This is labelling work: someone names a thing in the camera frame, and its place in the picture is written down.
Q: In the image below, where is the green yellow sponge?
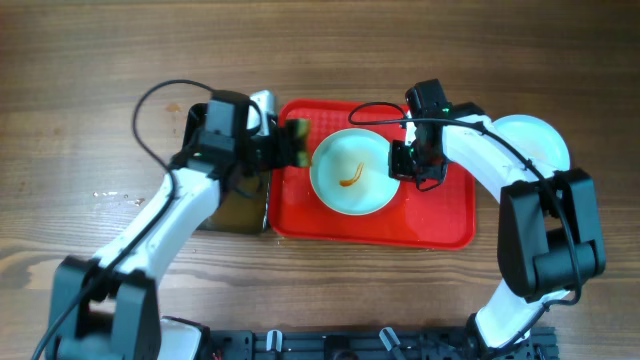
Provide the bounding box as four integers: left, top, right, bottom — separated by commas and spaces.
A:
292, 118, 311, 168

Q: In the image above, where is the white plate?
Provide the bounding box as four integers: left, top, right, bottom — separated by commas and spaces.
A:
309, 128, 400, 216
493, 114, 571, 171

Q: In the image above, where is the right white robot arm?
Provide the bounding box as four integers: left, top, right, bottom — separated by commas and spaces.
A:
390, 102, 606, 359

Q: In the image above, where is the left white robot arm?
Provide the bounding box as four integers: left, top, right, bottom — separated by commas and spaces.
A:
33, 124, 309, 359

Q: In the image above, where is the black water basin tray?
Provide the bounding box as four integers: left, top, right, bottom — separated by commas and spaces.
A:
183, 103, 271, 234

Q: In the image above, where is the right black cable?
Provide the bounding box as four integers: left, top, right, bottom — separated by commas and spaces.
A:
347, 101, 584, 360

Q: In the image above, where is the black cable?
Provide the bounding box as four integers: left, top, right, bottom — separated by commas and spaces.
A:
29, 78, 264, 360
347, 101, 584, 360

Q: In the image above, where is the left black cable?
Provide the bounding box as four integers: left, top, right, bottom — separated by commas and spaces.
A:
29, 78, 264, 360

